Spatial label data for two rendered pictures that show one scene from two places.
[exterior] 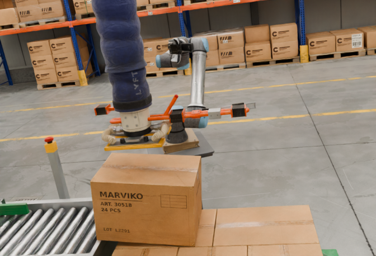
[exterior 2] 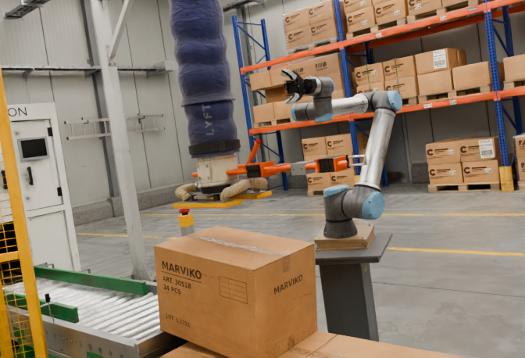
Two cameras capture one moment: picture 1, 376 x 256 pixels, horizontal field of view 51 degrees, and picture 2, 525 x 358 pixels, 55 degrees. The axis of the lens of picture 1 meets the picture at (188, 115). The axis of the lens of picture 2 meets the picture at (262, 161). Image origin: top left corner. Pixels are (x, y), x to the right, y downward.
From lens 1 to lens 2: 1.21 m
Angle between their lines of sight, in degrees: 34
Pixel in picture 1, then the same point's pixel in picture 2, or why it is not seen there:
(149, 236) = (208, 338)
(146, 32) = (455, 131)
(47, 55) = (322, 154)
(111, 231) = (173, 320)
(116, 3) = (185, 18)
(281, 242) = not seen: outside the picture
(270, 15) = not seen: outside the picture
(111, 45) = (181, 70)
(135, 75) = (207, 109)
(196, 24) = not seen: outside the picture
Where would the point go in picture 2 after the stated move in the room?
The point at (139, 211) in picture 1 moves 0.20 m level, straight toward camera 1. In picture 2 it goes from (198, 296) to (173, 314)
